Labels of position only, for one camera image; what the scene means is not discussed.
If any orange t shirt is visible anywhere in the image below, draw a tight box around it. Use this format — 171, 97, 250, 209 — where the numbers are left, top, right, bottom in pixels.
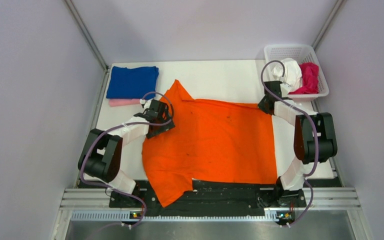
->
142, 80, 278, 207

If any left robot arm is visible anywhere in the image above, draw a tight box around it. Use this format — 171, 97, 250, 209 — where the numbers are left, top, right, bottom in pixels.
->
77, 99, 175, 207

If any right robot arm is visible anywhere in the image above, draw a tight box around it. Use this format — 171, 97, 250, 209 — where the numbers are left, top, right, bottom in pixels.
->
258, 81, 338, 206

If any folded blue t shirt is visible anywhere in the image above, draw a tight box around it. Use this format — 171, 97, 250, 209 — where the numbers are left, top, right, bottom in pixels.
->
106, 66, 159, 100

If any white t shirt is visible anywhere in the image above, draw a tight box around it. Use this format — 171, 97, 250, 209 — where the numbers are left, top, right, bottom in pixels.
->
270, 58, 301, 92

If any folded pink t shirt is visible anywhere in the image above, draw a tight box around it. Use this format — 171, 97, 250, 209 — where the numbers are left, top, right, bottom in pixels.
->
108, 98, 146, 107

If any magenta t shirt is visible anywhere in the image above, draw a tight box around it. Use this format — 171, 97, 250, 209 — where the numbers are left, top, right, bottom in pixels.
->
290, 62, 319, 95

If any white plastic basket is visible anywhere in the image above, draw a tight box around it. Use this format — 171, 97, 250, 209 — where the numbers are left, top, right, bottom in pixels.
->
263, 43, 330, 102

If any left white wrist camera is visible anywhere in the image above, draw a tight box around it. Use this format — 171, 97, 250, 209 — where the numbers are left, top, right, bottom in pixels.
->
139, 99, 153, 110

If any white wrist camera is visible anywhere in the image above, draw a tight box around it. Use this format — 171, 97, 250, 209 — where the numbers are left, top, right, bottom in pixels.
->
280, 81, 292, 98
139, 99, 153, 110

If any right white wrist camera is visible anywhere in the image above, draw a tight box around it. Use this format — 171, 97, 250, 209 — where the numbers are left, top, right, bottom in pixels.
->
280, 81, 292, 98

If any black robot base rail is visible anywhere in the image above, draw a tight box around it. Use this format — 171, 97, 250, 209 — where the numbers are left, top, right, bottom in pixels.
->
105, 180, 312, 222

